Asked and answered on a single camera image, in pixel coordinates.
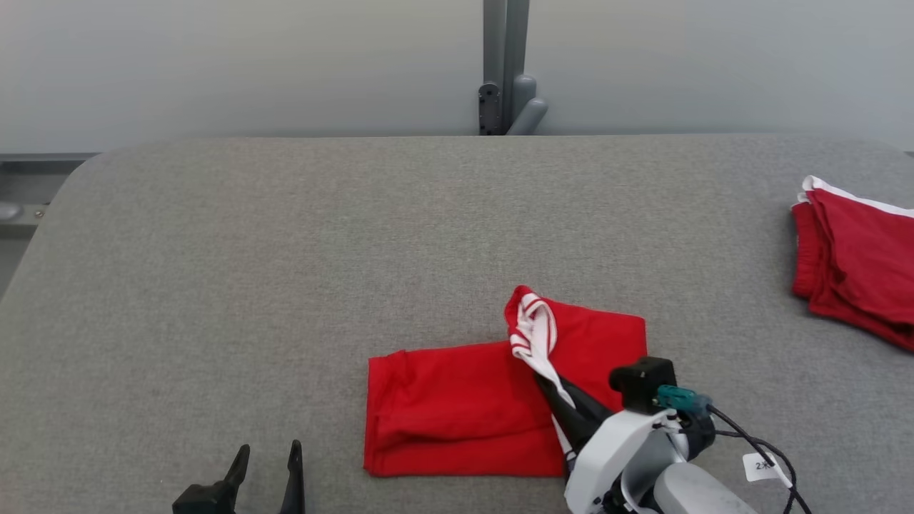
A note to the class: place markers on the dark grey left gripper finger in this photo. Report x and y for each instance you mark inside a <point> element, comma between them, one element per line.
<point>239,467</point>
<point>294,485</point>

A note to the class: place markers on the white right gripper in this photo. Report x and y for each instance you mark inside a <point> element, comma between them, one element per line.
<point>607,457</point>

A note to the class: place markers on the red jersey with white trim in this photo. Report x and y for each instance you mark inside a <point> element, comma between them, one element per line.
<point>457,407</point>

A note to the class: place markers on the folded red garment pile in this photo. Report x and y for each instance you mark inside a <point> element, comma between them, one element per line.
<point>864,257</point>

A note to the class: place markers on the grey fabric padded surface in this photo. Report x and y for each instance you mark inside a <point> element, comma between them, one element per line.
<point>214,285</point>

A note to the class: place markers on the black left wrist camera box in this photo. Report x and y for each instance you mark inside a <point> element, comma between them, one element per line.
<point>200,500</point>

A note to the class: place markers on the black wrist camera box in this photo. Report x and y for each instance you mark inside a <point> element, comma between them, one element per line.
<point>200,500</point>
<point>643,382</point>

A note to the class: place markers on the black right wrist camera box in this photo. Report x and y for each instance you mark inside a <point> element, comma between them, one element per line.
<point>643,382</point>

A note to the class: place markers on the grey metal frame strut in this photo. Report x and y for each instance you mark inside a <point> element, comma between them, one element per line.
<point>21,178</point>

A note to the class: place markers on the grey metal post bracket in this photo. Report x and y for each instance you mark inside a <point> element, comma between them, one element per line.
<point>505,43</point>

